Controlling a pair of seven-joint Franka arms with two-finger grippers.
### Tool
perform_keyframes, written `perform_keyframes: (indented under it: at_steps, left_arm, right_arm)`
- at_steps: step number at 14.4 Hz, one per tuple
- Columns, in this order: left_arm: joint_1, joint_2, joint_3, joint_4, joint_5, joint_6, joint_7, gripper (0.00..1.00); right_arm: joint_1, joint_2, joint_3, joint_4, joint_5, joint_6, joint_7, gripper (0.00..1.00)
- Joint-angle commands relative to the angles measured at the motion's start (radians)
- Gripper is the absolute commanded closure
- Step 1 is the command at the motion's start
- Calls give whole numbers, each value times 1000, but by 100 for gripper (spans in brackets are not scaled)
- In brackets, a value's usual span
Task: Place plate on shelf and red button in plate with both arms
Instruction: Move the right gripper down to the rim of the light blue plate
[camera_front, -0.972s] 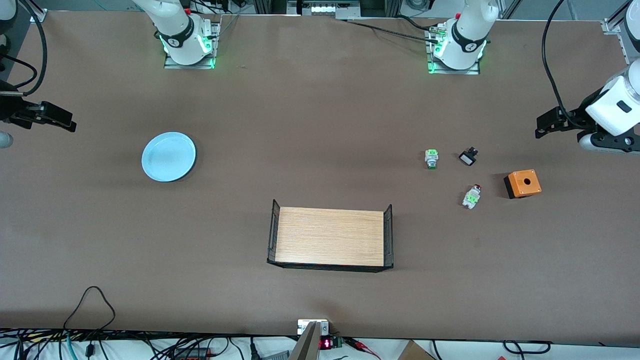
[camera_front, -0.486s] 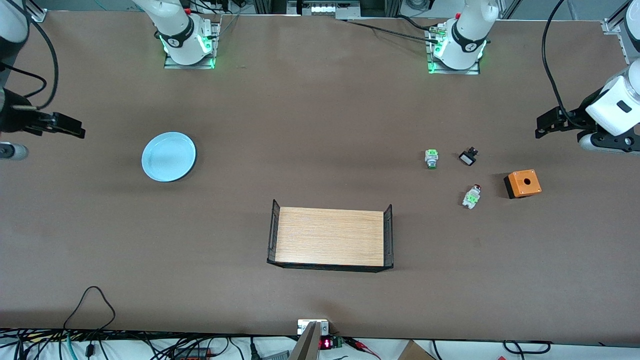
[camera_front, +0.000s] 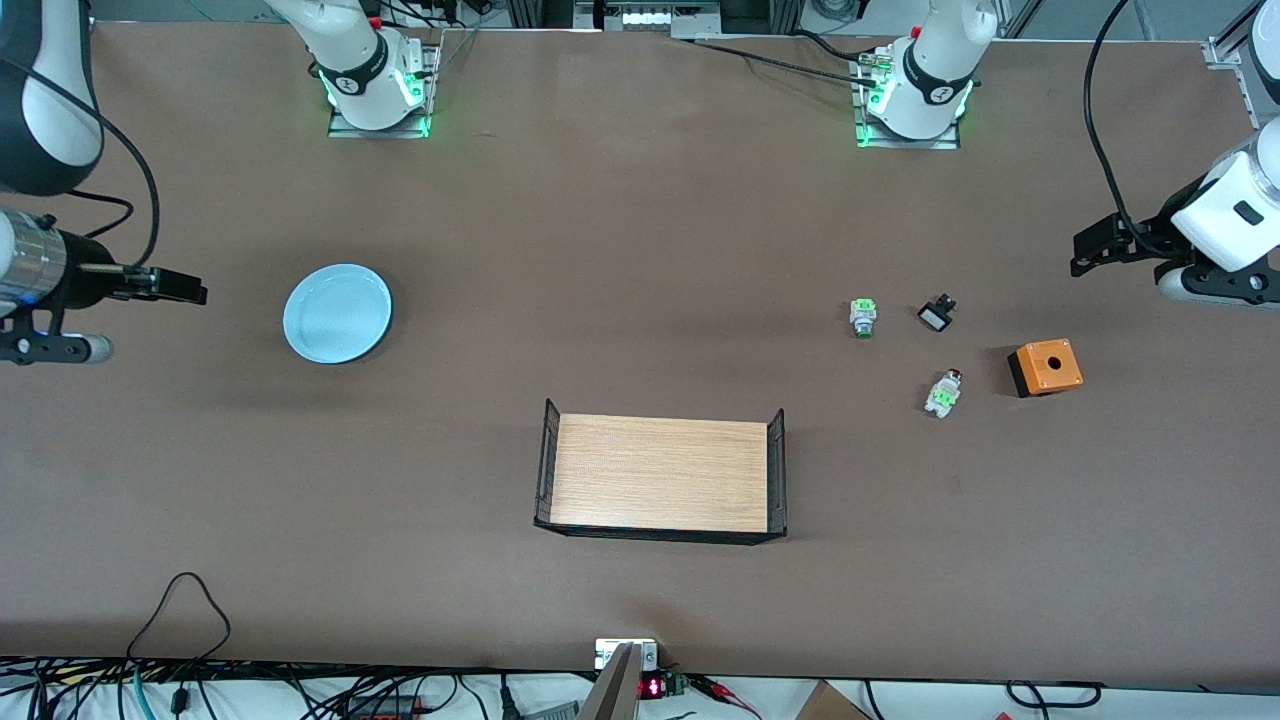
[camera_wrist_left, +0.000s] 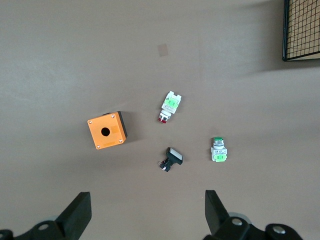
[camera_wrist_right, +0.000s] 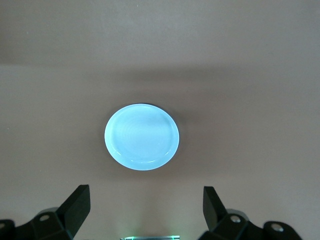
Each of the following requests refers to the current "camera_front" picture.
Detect silver metal bracket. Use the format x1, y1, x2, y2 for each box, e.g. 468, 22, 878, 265
595, 638, 659, 671

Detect metal frame with white lights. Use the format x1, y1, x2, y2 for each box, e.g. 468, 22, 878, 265
575, 0, 721, 36

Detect light blue round plate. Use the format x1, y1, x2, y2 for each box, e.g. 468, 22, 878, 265
283, 263, 393, 365

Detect orange button enclosure box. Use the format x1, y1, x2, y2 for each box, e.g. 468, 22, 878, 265
1006, 338, 1085, 399

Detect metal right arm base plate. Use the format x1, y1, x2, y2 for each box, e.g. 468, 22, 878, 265
328, 40, 433, 139

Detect aluminium profile rail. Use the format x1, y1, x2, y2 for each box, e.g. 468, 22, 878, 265
1203, 35, 1280, 131

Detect black curved cable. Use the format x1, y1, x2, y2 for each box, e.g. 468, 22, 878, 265
1005, 680, 1103, 708

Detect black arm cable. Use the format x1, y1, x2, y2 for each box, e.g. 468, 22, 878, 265
0, 58, 162, 271
1085, 0, 1186, 259

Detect wooden tray with mesh sides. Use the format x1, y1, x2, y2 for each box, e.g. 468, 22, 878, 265
533, 398, 789, 546

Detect black base power cable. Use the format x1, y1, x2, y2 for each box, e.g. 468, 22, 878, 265
690, 35, 881, 89

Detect brown cardboard box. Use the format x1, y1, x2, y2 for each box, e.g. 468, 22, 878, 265
795, 680, 873, 720

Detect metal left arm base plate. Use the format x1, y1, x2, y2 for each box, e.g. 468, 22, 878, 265
852, 45, 963, 151

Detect green white switch component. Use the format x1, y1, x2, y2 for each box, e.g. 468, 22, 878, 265
924, 368, 966, 419

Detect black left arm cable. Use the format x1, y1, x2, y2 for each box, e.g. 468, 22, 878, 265
1085, 0, 1186, 259

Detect grey metal pole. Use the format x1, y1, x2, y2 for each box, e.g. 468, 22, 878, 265
577, 643, 642, 720

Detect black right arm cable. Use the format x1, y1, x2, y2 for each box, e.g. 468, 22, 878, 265
0, 58, 162, 271

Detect black power strip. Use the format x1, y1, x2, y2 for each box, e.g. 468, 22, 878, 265
345, 693, 426, 720

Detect red clip lead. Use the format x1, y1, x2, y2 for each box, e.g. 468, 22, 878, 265
688, 674, 763, 720

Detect black looped cable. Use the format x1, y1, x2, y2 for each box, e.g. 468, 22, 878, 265
127, 571, 233, 663

